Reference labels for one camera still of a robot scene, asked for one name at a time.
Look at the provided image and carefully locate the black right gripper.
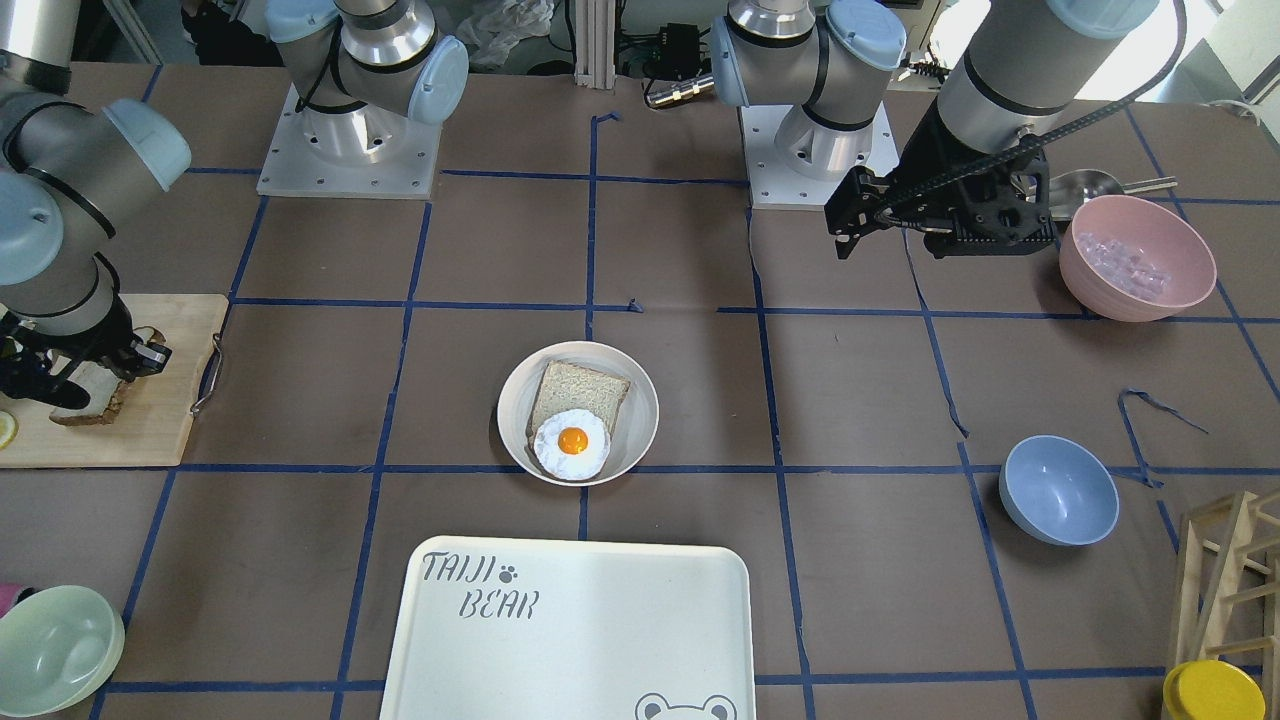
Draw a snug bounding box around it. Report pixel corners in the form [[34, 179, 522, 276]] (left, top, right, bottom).
[[1, 310, 172, 409]]

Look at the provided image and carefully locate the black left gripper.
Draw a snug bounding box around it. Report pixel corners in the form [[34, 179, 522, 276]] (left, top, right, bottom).
[[824, 140, 1059, 261]]

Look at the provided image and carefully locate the bread slice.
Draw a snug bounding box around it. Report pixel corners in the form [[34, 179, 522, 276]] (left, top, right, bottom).
[[526, 360, 632, 443], [49, 325, 172, 427]]

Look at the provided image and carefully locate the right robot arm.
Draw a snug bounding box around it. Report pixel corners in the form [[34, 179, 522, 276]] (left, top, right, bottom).
[[1, 1, 468, 415]]

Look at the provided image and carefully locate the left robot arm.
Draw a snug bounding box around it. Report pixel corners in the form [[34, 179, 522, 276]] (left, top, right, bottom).
[[709, 1, 1156, 259]]

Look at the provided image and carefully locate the cream round plate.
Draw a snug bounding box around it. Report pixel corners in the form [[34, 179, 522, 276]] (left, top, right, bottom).
[[495, 341, 660, 487]]

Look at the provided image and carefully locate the wooden cutting board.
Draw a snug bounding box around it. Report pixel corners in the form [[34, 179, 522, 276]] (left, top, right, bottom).
[[1, 293, 229, 469]]

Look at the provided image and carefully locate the metal scoop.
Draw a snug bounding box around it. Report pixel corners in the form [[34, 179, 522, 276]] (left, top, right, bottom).
[[1050, 169, 1179, 220]]

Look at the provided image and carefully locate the pink cloth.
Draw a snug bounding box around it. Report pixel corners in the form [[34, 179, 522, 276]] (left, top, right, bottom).
[[0, 582, 38, 618]]

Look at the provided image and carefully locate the green bowl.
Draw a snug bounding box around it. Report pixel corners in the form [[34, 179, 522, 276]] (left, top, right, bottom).
[[1, 585, 125, 717]]

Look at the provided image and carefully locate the pink bowl with ice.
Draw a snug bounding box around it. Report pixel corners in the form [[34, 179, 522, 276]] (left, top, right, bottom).
[[1059, 195, 1219, 322]]

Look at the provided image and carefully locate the blue bowl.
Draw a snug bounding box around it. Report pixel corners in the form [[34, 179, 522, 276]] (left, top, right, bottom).
[[998, 436, 1120, 547]]

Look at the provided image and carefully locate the fried egg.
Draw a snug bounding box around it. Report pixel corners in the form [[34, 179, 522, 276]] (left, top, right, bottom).
[[532, 409, 611, 482]]

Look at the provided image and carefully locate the cream bear tray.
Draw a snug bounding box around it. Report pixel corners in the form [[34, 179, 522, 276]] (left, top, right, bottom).
[[380, 536, 756, 719]]

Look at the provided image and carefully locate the wooden dish rack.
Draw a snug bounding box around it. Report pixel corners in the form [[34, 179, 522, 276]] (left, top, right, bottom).
[[1167, 491, 1279, 702]]

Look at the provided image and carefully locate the yellow mug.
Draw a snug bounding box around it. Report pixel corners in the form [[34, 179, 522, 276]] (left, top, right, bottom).
[[1162, 659, 1267, 719]]

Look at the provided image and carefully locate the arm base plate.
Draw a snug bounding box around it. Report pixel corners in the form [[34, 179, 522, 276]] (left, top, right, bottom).
[[739, 105, 899, 211], [256, 87, 442, 201]]

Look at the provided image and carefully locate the aluminium frame post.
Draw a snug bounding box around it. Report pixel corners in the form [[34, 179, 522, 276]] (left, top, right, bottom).
[[572, 0, 618, 91]]

